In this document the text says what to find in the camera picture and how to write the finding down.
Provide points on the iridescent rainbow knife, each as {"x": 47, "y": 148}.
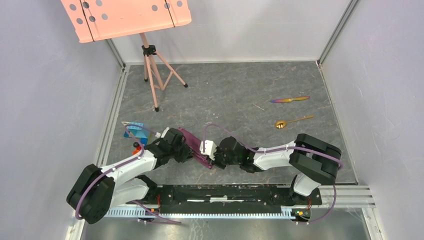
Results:
{"x": 288, "y": 100}

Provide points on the gold spoon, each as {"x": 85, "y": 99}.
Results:
{"x": 282, "y": 123}

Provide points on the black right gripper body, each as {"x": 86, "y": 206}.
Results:
{"x": 221, "y": 160}

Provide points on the colourful toy block set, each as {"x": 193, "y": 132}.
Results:
{"x": 137, "y": 131}

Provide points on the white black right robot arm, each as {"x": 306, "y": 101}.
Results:
{"x": 318, "y": 162}

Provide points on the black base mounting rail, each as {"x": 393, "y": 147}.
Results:
{"x": 227, "y": 199}

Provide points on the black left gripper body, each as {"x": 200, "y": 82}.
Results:
{"x": 180, "y": 153}

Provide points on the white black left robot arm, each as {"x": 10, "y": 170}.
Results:
{"x": 98, "y": 189}

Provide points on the magenta satin napkin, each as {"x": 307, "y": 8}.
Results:
{"x": 194, "y": 144}

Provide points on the pink music stand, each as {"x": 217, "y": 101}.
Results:
{"x": 95, "y": 20}

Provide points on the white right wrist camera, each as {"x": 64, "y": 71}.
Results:
{"x": 208, "y": 149}

